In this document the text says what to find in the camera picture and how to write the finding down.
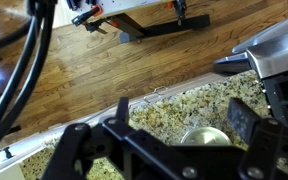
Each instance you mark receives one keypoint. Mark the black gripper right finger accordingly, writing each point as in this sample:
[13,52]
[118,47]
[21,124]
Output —
[267,150]

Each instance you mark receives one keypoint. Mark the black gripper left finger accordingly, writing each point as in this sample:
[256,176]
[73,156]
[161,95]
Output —
[80,150]

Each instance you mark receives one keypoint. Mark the metal bowl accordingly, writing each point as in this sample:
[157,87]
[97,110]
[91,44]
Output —
[205,136]

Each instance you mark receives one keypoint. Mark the stainless steel gas stove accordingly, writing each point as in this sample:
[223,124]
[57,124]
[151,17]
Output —
[277,56]

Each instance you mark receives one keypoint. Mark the black orange bar clamp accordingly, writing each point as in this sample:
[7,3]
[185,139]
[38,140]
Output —
[89,15]
[180,10]

